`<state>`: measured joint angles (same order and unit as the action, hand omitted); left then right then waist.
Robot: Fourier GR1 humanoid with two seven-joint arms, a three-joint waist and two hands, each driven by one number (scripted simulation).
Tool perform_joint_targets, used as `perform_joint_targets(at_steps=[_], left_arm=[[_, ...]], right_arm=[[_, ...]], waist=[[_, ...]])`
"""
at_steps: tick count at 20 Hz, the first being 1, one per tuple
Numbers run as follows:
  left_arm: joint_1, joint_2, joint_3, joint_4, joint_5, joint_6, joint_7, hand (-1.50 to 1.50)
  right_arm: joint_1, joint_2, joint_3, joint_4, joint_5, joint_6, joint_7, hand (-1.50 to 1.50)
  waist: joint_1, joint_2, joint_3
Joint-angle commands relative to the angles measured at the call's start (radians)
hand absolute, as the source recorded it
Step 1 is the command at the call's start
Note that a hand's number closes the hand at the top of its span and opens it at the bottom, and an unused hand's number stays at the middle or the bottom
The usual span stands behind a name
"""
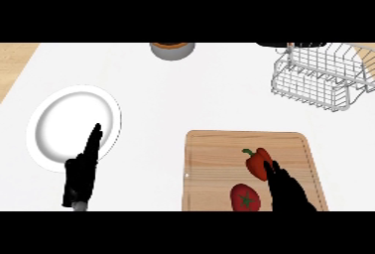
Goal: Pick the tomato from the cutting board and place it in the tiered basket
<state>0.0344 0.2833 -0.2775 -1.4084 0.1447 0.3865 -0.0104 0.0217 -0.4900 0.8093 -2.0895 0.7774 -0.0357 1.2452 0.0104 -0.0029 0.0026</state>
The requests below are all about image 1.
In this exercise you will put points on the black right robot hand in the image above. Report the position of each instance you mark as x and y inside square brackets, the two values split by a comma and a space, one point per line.
[288, 191]

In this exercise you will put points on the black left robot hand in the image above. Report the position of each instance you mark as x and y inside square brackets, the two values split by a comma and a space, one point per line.
[81, 172]

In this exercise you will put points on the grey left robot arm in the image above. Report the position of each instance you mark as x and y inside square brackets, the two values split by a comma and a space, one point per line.
[80, 206]

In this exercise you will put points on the red tomato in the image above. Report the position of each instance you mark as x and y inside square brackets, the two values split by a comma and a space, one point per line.
[244, 198]

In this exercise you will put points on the wooden cutting board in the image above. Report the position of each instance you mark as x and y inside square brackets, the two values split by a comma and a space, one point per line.
[220, 165]

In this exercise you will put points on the red bell pepper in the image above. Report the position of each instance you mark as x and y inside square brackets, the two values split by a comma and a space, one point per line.
[255, 163]

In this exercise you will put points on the white round plate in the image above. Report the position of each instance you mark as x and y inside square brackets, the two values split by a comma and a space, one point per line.
[63, 125]

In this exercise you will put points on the grey cup with brown rim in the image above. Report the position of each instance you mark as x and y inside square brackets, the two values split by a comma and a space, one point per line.
[171, 51]

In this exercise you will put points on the black appliance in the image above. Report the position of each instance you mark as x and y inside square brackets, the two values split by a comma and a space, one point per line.
[292, 44]

